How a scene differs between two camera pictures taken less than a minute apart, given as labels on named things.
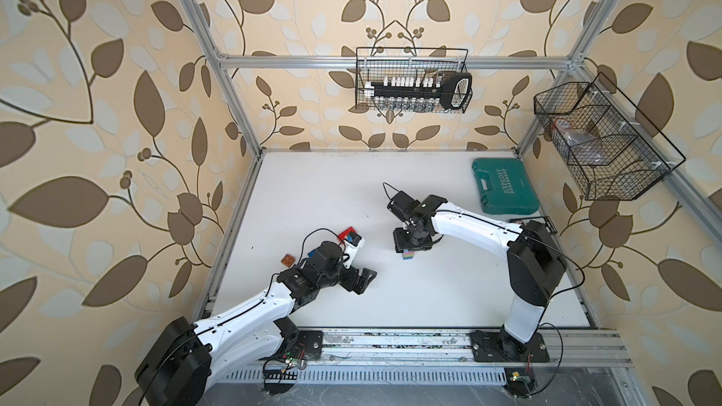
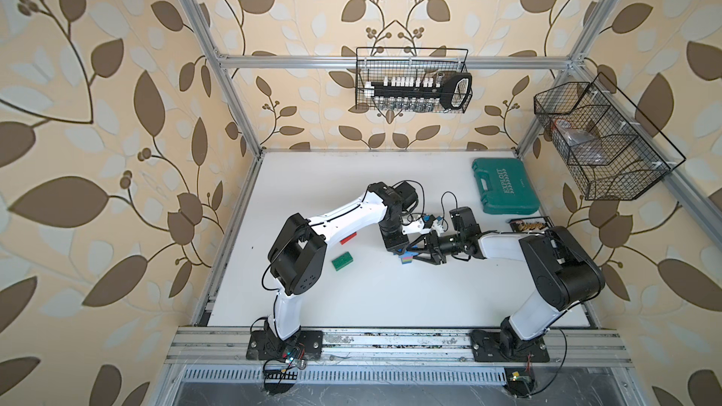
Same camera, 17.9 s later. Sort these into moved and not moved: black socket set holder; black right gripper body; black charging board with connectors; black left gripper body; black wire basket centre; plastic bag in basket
Moved: black left gripper body; black right gripper body
Not moved: black socket set holder; plastic bag in basket; black charging board with connectors; black wire basket centre
